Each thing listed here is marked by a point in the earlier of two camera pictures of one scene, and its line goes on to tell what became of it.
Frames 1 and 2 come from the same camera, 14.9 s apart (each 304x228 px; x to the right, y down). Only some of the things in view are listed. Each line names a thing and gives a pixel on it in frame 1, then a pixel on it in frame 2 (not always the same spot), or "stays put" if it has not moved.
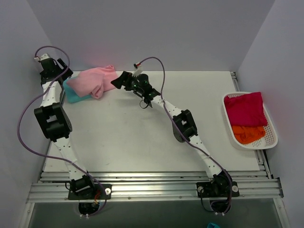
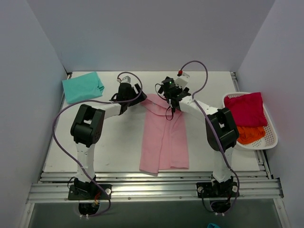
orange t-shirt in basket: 247,134 stays put
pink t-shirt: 94,81 -> 165,143
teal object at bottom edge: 211,225 stays put
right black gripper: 127,80 -> 165,85
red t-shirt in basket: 247,110 stays put
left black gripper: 62,71 -> 137,94
